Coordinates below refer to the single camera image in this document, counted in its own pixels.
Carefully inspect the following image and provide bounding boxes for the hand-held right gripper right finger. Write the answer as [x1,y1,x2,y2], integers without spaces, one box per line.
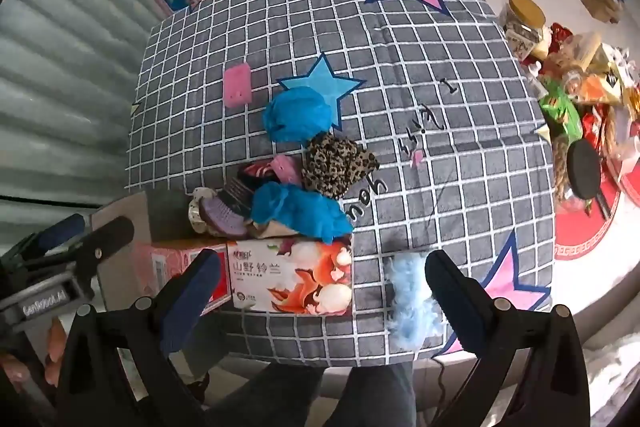
[424,249,598,427]

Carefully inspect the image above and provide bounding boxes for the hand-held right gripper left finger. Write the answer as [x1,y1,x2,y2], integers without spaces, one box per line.
[52,248,223,427]

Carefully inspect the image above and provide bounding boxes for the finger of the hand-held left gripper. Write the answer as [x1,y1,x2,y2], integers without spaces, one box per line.
[65,216,136,288]
[20,213,87,258]

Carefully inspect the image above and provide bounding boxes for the light blue fluffy cloth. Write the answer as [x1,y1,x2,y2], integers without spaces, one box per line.
[386,253,446,350]

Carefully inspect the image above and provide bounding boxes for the purple knit sock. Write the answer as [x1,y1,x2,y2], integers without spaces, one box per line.
[200,177,261,238]

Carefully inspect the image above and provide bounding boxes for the white dotted sock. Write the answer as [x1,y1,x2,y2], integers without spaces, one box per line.
[187,188,218,235]

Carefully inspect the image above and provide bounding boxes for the beige sock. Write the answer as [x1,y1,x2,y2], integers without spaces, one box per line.
[247,219,301,240]

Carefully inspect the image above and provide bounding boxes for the red striped sock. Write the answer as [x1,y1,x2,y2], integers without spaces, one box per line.
[235,159,281,188]

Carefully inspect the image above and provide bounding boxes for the leopard print cloth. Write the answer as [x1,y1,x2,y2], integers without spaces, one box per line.
[301,134,381,200]

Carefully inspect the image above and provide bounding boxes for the pink rectangular cloth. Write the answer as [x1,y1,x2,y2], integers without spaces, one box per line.
[222,63,253,108]

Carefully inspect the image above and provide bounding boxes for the person's left hand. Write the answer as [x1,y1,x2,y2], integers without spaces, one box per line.
[0,317,68,395]

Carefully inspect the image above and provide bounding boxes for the printed tissue box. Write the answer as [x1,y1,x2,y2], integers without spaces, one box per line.
[135,234,355,318]

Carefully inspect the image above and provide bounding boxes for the person's right leg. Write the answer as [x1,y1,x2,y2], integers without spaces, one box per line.
[325,359,416,427]

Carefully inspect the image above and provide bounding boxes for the person's leg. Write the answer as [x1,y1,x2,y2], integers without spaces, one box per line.
[325,359,416,427]
[220,362,326,427]

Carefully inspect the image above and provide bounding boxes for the person's left leg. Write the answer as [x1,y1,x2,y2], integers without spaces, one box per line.
[220,362,326,427]

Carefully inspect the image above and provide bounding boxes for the pale green curtain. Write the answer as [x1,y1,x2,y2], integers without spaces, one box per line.
[0,0,171,258]

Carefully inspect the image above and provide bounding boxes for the red round mat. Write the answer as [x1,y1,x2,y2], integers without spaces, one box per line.
[552,147,640,260]

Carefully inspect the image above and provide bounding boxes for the white fluffy rug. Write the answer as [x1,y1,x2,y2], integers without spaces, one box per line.
[582,337,640,427]

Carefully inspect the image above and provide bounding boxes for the black round disc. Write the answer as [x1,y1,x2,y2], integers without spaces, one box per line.
[567,139,603,200]

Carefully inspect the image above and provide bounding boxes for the grey checked star blanket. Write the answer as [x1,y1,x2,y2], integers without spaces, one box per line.
[125,0,556,368]

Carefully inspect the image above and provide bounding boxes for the pile of snack packets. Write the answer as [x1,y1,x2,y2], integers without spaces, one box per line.
[520,22,640,218]

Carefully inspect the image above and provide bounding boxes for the glass jar with gold lid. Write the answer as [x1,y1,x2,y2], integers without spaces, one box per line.
[497,0,551,58]

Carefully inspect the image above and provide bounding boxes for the black cable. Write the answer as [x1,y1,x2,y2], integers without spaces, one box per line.
[432,354,451,408]

